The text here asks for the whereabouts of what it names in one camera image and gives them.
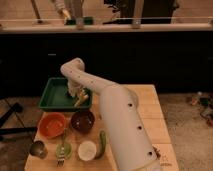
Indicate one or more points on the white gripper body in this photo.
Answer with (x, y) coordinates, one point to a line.
(74, 88)

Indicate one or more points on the yellow banana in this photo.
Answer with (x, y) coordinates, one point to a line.
(82, 97)

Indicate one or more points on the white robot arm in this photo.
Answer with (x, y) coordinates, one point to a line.
(130, 143)

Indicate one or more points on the purple bowl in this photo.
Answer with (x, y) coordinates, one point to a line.
(82, 121)

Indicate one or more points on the orange bowl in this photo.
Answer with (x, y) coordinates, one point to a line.
(52, 125)

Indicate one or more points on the green plastic tray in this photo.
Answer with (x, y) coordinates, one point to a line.
(55, 97)

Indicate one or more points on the green chili pepper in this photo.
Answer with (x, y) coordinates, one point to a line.
(102, 144)

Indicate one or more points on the black tripod legs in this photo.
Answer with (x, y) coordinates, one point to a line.
(11, 123)

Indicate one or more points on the small metal cup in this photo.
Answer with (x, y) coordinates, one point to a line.
(38, 149)

